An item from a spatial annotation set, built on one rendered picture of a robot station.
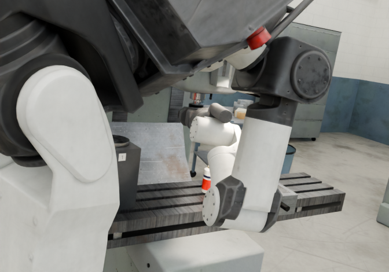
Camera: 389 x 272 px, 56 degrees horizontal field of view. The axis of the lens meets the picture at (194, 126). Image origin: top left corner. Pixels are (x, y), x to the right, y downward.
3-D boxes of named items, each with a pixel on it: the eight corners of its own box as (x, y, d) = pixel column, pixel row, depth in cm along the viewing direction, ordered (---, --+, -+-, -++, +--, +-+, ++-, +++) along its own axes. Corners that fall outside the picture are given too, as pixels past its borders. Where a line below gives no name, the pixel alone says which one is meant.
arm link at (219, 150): (229, 137, 99) (238, 175, 89) (198, 131, 97) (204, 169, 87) (239, 120, 95) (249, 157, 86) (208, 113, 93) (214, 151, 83)
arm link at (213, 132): (218, 143, 103) (231, 156, 92) (182, 136, 100) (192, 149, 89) (229, 105, 101) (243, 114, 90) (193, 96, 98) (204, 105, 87)
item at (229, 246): (260, 283, 113) (267, 249, 111) (158, 311, 96) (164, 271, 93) (186, 210, 155) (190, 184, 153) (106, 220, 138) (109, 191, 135)
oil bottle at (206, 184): (214, 193, 127) (219, 163, 124) (204, 194, 125) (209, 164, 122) (208, 188, 130) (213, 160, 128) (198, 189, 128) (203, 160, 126)
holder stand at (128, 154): (135, 208, 108) (142, 143, 103) (60, 222, 94) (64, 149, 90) (117, 192, 117) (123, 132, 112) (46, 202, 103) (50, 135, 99)
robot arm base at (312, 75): (310, 123, 61) (343, 68, 63) (259, 79, 56) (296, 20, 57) (260, 114, 75) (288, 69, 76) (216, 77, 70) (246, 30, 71)
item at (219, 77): (228, 87, 103) (240, 10, 98) (216, 86, 101) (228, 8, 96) (220, 85, 106) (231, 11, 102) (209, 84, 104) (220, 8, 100)
